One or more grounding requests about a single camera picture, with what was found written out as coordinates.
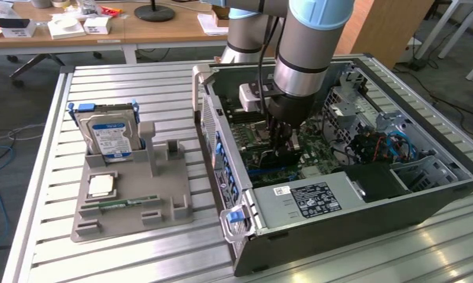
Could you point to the clear plastic parts bag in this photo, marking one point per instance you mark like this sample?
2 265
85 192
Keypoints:
88 7

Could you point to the blue case latch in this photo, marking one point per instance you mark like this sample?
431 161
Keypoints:
235 217

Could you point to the slanted metal disk bay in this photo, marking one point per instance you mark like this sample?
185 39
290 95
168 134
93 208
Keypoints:
429 174

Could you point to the black labelled RAM stick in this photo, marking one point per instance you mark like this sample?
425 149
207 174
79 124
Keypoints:
255 149

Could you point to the grey printed parts rack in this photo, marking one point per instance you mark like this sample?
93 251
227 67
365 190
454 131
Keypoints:
141 182

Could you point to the blue expansion slot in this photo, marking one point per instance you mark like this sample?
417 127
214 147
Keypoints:
255 171

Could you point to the red packet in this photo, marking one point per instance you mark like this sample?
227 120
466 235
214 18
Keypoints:
111 11

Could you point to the white paper stack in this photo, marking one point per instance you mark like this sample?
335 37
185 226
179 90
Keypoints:
210 25

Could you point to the blue card retainer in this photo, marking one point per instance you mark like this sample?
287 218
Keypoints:
230 184

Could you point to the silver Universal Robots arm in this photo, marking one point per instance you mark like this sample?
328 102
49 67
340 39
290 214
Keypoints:
302 59

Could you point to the white box with round part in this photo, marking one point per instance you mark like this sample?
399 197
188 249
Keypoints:
64 31

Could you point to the wooden desk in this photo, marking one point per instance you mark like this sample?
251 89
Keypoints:
160 32

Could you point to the silver CPU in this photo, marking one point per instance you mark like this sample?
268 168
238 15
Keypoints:
101 185

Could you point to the black Nvidia graphics card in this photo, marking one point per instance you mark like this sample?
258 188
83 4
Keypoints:
276 166

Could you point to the silver chipset heatsink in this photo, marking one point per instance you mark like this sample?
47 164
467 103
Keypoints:
310 171

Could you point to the perforated metal disk bay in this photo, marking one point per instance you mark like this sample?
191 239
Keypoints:
346 118

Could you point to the grey cup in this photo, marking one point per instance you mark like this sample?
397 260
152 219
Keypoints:
41 3

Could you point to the black round lamp base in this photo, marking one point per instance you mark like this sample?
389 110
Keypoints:
153 14

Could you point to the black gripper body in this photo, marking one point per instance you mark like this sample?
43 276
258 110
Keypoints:
291 109

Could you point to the small white box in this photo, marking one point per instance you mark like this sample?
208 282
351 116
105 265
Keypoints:
96 27

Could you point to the hard disk with blue bracket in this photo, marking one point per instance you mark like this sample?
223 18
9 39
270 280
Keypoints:
109 135

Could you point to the white box with black lid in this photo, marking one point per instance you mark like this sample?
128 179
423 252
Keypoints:
17 32

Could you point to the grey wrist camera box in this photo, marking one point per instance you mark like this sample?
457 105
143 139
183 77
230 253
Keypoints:
251 98

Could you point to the black box on floor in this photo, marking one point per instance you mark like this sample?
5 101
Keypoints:
417 64

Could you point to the brown cardboard box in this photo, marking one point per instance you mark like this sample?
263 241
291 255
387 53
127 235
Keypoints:
219 13

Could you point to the grey power supply unit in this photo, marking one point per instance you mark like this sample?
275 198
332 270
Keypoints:
275 212

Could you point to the white desk frame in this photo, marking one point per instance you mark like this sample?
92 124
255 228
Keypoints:
423 50

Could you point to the CPU socket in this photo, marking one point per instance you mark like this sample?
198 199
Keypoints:
259 134

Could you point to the open black PC case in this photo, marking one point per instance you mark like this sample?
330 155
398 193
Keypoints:
338 236

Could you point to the green motherboard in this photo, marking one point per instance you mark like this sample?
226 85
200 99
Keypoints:
314 147

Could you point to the green RAM stick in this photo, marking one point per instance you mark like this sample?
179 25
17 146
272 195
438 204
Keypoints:
129 202

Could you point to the black chair base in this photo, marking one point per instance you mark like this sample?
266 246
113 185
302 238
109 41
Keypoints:
31 65

